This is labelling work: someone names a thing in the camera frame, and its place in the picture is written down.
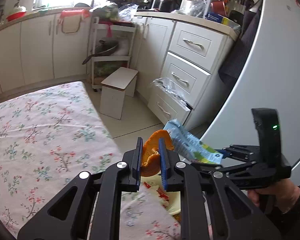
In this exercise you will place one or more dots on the red cloth on cabinet door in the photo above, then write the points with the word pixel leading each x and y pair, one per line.
pixel 84 13

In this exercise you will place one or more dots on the white drawer cabinet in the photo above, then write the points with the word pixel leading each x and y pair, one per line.
pixel 192 62

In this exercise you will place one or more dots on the red basin with lid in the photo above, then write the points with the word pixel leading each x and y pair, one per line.
pixel 16 13

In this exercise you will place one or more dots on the white wooden stool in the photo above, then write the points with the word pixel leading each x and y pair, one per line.
pixel 115 88

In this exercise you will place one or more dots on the yellow trash bucket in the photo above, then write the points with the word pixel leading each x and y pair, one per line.
pixel 174 206

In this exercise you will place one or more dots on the white base cabinets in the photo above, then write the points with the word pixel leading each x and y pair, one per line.
pixel 41 50

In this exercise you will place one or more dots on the red yellow glove box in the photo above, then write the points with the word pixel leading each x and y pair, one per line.
pixel 159 194

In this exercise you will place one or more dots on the green vegetables on cart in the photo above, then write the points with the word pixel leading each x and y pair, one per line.
pixel 109 12

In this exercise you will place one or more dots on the blue green milk carton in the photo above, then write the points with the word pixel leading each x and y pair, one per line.
pixel 189 146

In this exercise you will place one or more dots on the person's right hand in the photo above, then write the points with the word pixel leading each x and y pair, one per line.
pixel 286 194

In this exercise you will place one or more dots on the black wok on cart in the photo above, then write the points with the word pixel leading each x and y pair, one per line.
pixel 105 48

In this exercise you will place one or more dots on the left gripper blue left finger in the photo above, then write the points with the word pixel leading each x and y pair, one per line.
pixel 137 162

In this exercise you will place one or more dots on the white tiered kitchen cart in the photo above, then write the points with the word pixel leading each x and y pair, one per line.
pixel 102 66

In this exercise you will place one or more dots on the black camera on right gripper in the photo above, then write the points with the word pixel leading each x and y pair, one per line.
pixel 268 128

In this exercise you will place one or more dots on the white refrigerator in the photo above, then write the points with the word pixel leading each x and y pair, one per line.
pixel 270 78

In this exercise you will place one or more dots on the orange peel piece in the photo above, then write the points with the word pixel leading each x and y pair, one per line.
pixel 150 159

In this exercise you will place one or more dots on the clear plastic bag in drawer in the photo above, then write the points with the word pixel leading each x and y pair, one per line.
pixel 168 86

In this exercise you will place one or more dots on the floral tablecloth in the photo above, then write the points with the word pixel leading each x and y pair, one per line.
pixel 46 138

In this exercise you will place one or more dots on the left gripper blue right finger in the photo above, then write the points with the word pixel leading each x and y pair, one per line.
pixel 163 162

